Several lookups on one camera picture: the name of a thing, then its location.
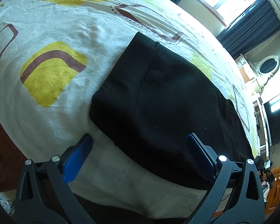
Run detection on black pants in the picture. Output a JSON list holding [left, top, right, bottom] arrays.
[[89, 33, 253, 190]]

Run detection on person's right hand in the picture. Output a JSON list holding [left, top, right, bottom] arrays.
[[262, 181, 270, 203]]

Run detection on wooden cabinet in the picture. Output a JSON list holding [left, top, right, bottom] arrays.
[[265, 166, 280, 214]]

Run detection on black flat television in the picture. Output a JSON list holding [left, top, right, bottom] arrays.
[[264, 94, 280, 146]]

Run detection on white tv stand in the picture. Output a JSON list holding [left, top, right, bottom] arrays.
[[252, 92, 271, 161]]

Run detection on white dresser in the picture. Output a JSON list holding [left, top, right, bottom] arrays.
[[235, 54, 262, 96]]

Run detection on white oval vanity mirror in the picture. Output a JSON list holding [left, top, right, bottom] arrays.
[[253, 55, 280, 88]]

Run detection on patterned white bed sheet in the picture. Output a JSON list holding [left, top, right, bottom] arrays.
[[0, 0, 259, 219]]

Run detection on right blue curtain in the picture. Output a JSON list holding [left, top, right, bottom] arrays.
[[217, 0, 280, 59]]

